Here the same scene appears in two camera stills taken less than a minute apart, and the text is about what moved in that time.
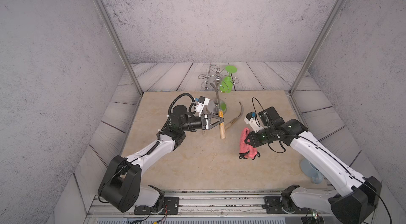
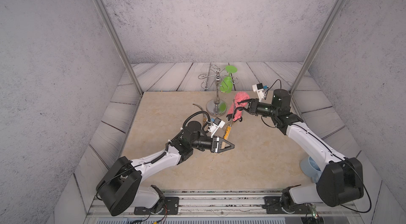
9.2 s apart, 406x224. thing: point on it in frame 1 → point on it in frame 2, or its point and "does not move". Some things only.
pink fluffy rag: [248, 150] → [239, 96]
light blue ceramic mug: [310, 171] does not move
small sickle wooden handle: [222, 133] → [227, 133]
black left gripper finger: [221, 120] → [227, 148]
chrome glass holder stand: [220, 82] does not move
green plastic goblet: [226, 84] does not move
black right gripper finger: [242, 155] → [231, 115]
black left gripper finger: [210, 117] → [231, 146]
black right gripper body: [261, 137] → [261, 110]
